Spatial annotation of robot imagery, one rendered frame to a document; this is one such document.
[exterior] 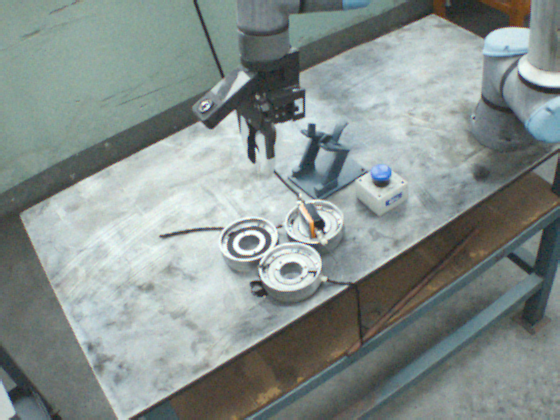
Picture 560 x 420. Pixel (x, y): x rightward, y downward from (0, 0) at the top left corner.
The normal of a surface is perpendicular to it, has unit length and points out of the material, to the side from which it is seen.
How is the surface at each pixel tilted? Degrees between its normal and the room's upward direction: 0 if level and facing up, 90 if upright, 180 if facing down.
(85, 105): 90
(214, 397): 0
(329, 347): 0
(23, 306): 0
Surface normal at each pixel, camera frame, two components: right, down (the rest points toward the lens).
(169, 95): 0.54, 0.54
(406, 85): -0.14, -0.71
